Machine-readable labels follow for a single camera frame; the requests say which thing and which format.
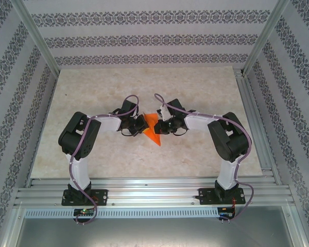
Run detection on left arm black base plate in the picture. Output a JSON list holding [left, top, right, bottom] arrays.
[[61, 189, 109, 206]]

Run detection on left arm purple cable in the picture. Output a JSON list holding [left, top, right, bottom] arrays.
[[69, 95, 140, 226]]

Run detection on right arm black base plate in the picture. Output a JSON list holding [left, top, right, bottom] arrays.
[[198, 187, 246, 206]]

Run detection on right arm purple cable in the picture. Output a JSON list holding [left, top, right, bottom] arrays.
[[153, 93, 255, 222]]

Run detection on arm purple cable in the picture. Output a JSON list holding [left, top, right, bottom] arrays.
[[69, 95, 140, 226], [153, 93, 255, 222]]

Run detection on aluminium side rail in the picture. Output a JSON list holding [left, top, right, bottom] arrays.
[[233, 67, 283, 186]]

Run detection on slotted grey cable duct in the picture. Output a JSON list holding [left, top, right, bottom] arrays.
[[24, 207, 220, 219]]

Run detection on orange paper sheet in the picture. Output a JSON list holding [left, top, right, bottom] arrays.
[[141, 112, 162, 147]]

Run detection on aluminium frame post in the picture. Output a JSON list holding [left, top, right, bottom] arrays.
[[242, 0, 290, 78], [9, 0, 60, 78]]

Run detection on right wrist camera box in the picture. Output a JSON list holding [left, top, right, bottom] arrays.
[[157, 103, 170, 121]]

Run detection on grey metal sheet panel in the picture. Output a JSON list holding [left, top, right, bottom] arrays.
[[5, 205, 308, 247]]

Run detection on long aluminium mounting rail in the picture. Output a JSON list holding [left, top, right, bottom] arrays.
[[14, 176, 296, 207]]

